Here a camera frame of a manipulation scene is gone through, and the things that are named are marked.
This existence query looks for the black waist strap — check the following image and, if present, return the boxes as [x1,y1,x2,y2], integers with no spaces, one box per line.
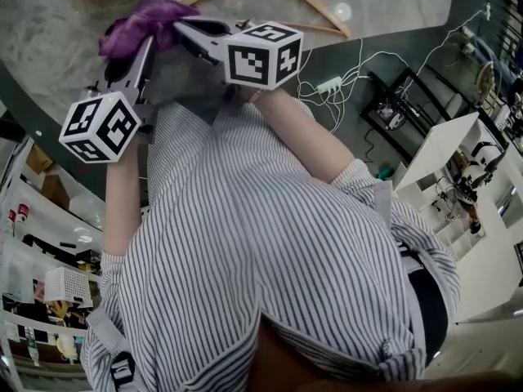
[408,267,449,367]

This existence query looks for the white perforated box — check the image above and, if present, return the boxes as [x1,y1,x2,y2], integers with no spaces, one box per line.
[43,266,92,306]

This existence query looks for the white metal shelf rack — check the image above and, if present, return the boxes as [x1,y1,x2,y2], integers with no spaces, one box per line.
[0,135,103,392]

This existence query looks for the grey marble table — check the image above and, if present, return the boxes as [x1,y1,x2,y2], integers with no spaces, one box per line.
[0,0,457,203]

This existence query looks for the cardboard box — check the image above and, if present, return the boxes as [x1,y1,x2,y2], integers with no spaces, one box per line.
[26,145,70,210]

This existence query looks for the person's left forearm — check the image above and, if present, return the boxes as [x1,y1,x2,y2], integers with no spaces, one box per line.
[101,140,143,257]

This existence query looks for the white desk with black frame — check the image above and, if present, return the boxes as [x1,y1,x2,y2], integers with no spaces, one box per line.
[359,67,481,191]

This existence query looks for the grey harness strap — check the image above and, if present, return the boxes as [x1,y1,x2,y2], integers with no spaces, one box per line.
[85,306,138,392]

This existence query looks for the purple cloth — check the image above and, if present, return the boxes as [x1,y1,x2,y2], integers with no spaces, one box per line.
[98,0,201,60]

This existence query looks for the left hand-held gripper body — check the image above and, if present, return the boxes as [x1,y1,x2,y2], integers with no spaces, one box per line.
[59,80,159,163]

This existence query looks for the tangled white cables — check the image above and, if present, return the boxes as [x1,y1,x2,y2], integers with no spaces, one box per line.
[296,2,494,136]

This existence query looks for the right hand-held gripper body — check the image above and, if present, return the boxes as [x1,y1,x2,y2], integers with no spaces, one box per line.
[222,21,305,97]

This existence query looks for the person's right forearm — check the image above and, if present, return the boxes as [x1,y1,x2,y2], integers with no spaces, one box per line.
[244,87,355,183]

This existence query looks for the striped shirt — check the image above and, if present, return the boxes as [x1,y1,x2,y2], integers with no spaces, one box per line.
[79,96,463,392]

